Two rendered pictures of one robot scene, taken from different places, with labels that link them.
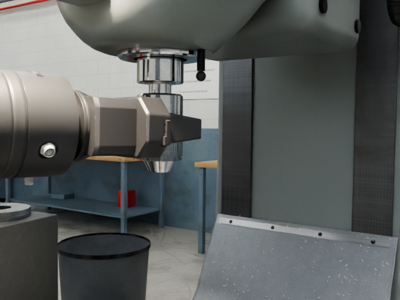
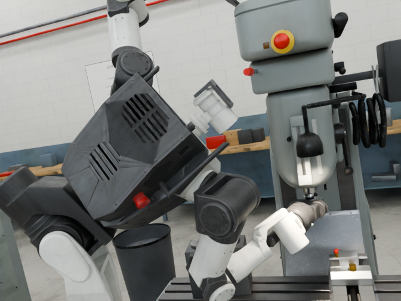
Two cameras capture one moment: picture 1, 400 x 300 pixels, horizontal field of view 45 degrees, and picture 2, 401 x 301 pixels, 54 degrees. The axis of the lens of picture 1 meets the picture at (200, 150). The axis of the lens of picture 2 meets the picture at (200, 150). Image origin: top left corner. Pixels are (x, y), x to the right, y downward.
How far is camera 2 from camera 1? 1.04 m
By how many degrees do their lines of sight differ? 16
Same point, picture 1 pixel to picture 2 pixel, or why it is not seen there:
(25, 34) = not seen: outside the picture
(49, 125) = (312, 218)
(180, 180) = not seen: hidden behind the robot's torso
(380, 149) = (348, 180)
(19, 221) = (241, 241)
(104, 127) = (316, 213)
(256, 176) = (298, 196)
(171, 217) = not seen: hidden behind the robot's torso
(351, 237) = (342, 212)
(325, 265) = (335, 225)
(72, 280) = (133, 262)
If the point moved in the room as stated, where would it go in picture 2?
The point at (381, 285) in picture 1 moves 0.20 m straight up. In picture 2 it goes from (358, 227) to (352, 181)
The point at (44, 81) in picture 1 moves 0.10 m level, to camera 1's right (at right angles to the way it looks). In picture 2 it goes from (305, 207) to (333, 199)
